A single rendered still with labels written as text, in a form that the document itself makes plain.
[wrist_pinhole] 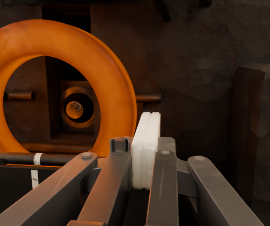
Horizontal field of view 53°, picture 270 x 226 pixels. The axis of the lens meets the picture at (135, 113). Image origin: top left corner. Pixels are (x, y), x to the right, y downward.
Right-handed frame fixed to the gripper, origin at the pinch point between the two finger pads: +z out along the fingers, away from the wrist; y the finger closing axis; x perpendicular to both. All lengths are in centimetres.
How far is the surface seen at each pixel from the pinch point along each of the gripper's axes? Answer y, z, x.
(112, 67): -3.8, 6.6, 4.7
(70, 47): -7.7, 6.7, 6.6
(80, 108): -10.2, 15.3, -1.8
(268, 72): 9.2, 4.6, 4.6
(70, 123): -12.3, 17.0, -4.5
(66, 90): -12.7, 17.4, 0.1
